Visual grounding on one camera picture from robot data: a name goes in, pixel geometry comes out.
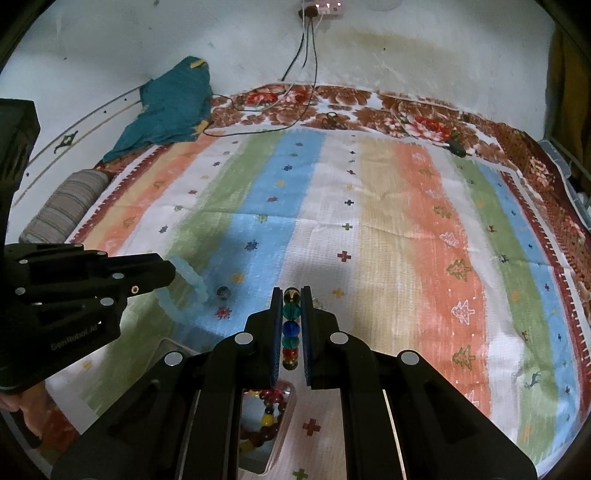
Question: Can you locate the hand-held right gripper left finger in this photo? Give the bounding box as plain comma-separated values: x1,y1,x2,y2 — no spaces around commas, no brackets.
51,287,284,480

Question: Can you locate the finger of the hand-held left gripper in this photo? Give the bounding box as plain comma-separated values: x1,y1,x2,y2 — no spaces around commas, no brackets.
2,243,177,320

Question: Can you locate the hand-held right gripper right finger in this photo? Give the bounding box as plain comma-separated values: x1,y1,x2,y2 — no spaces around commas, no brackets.
300,285,539,480

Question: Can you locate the multicolour glass bead bracelet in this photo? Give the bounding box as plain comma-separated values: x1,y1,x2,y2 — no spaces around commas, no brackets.
281,287,302,371

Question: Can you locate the light blue translucent bracelet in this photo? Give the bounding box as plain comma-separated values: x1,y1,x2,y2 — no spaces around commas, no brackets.
158,255,209,320

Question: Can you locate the brown and yellow bead bracelet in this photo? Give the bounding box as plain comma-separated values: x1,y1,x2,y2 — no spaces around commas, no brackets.
240,388,288,455

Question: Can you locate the grey striped bolster pillow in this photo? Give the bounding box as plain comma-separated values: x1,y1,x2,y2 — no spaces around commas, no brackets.
19,169,110,245

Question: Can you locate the striped pastel blanket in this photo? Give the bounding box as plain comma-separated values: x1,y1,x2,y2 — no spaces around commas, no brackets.
46,129,585,480

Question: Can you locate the teal cloth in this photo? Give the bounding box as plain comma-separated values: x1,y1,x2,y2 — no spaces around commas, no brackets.
102,56,214,163

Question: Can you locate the white power strip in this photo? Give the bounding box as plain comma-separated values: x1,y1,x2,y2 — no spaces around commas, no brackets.
297,0,346,17

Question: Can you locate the mustard hanging garment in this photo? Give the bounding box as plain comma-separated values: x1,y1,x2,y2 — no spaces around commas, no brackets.
549,28,591,141

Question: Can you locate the white cable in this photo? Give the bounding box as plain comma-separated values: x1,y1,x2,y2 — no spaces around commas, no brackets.
259,17,311,109

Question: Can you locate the black cable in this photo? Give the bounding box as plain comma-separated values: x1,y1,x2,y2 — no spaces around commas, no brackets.
202,17,319,137
280,17,307,84

